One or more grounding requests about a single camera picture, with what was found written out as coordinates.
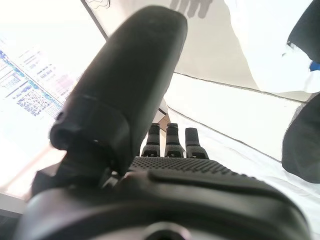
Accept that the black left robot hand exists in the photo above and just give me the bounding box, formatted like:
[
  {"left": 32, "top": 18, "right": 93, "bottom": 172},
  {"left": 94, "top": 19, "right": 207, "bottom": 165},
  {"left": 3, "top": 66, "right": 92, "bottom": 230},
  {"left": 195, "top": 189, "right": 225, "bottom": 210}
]
[{"left": 14, "top": 5, "right": 313, "bottom": 240}]

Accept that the bed with beige cover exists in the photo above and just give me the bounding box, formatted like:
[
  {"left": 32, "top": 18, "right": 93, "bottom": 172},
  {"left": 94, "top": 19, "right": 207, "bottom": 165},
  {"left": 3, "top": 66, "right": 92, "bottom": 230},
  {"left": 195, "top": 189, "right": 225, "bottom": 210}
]
[{"left": 82, "top": 0, "right": 320, "bottom": 240}]

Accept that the white garment with blue collar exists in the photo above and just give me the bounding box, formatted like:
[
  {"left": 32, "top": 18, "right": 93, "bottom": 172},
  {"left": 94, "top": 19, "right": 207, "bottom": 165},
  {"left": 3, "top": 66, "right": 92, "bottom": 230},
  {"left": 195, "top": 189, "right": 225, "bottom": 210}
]
[{"left": 224, "top": 0, "right": 320, "bottom": 102}]

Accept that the screen with blue graphics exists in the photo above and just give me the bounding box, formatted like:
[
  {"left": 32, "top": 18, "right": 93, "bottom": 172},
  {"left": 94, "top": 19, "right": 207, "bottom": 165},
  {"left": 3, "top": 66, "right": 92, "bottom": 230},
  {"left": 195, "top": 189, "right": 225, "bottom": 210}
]
[{"left": 0, "top": 34, "right": 76, "bottom": 120}]

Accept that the white textured bed sheet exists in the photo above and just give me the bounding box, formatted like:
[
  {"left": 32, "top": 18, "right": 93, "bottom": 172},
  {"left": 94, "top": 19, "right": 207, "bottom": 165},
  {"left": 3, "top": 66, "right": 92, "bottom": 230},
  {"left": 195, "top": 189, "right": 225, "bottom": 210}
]
[{"left": 159, "top": 72, "right": 320, "bottom": 240}]

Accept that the black garment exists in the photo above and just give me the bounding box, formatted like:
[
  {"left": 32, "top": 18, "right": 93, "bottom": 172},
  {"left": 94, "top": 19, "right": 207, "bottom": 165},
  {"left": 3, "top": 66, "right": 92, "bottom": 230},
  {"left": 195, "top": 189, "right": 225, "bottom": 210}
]
[{"left": 282, "top": 0, "right": 320, "bottom": 183}]

